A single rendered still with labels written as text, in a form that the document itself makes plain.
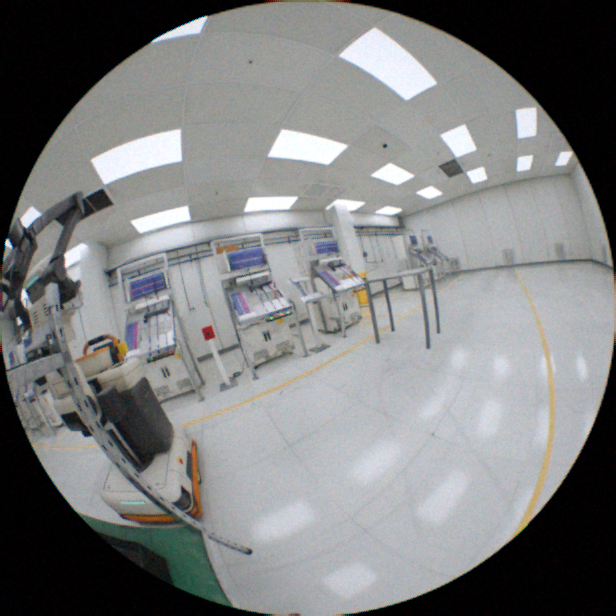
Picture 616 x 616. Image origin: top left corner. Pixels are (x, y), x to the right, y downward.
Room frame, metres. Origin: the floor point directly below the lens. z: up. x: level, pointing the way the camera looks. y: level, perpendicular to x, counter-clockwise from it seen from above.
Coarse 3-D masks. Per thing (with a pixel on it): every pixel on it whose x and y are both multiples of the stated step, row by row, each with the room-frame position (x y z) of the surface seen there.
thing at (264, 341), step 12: (252, 324) 2.29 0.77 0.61; (264, 324) 2.36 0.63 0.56; (276, 324) 2.44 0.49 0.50; (252, 336) 2.26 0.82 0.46; (264, 336) 2.35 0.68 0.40; (276, 336) 2.42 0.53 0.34; (288, 336) 2.50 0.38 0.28; (252, 348) 2.24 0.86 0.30; (264, 348) 2.31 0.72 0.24; (276, 348) 2.40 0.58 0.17; (288, 348) 2.47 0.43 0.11; (252, 360) 2.21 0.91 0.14; (264, 360) 2.29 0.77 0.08
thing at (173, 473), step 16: (176, 432) 0.71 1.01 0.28; (176, 448) 0.57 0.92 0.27; (192, 448) 0.72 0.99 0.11; (112, 464) 0.27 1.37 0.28; (144, 464) 0.39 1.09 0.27; (160, 464) 0.42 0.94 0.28; (176, 464) 0.46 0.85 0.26; (192, 464) 0.58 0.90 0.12; (112, 480) 0.16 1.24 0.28; (128, 480) 0.22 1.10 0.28; (160, 480) 0.31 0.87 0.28; (176, 480) 0.36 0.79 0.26; (192, 480) 0.45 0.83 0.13; (112, 496) 0.06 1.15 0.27; (128, 496) 0.13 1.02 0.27; (144, 496) 0.18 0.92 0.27; (176, 496) 0.27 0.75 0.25; (192, 496) 0.35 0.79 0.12; (128, 512) 0.04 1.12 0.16; (144, 512) 0.11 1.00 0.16; (160, 512) 0.16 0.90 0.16; (192, 512) 0.25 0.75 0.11
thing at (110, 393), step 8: (96, 392) 0.38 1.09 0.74; (104, 392) 0.37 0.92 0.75; (112, 392) 0.42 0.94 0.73; (104, 400) 0.35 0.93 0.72; (112, 400) 0.39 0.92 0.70; (120, 400) 0.44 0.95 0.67; (104, 408) 0.33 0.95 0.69; (112, 408) 0.36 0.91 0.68; (120, 408) 0.41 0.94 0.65; (64, 416) 0.12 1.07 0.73; (72, 416) 0.16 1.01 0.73; (104, 416) 0.35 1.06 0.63; (112, 416) 0.35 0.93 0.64; (120, 416) 0.38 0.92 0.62; (72, 424) 0.14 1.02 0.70; (80, 424) 0.17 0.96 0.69; (104, 424) 0.31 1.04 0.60; (112, 424) 0.36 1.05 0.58; (88, 432) 0.20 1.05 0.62
